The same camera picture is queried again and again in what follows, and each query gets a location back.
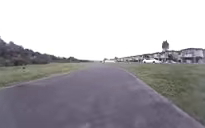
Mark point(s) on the row of trees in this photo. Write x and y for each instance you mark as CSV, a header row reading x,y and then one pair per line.
x,y
10,53

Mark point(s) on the row of buildings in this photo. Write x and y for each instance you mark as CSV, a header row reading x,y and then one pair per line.
x,y
193,55

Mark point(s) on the tree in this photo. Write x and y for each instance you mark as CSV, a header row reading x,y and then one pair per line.
x,y
165,45

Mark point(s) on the grey asphalt path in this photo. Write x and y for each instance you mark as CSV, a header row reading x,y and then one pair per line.
x,y
96,100

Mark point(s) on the white car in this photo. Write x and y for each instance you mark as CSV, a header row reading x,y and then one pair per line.
x,y
151,61

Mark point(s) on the grass field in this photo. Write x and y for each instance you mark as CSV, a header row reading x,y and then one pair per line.
x,y
183,83
20,74

